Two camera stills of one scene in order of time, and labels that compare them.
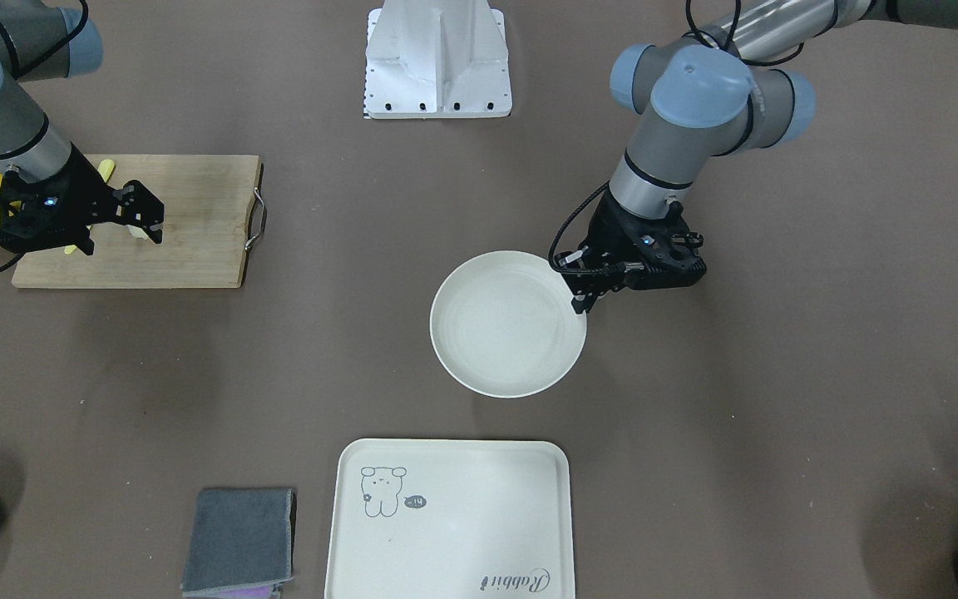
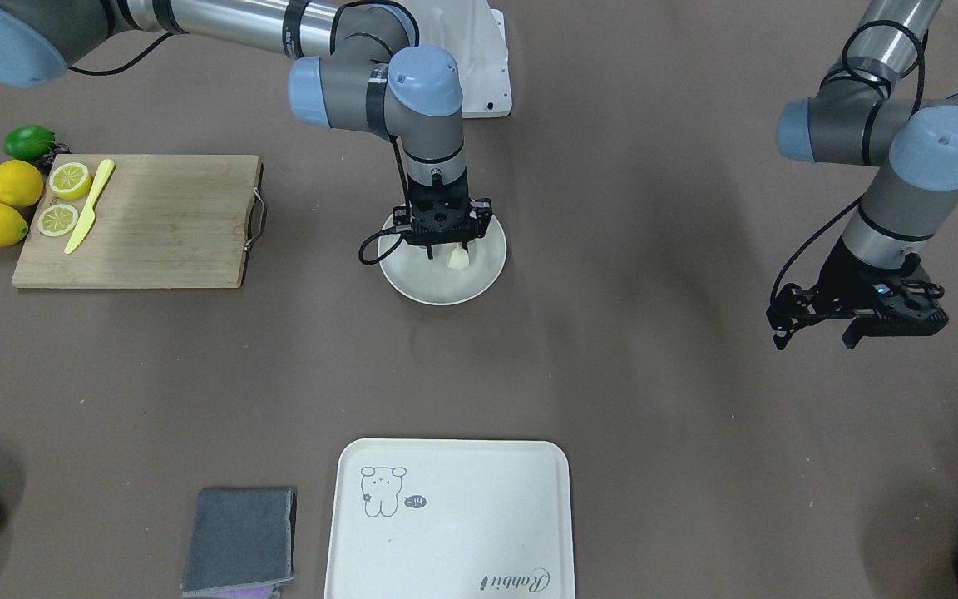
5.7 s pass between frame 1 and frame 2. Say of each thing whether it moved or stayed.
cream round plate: moved
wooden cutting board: stayed
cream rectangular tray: stayed
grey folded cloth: stayed
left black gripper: moved
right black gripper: moved
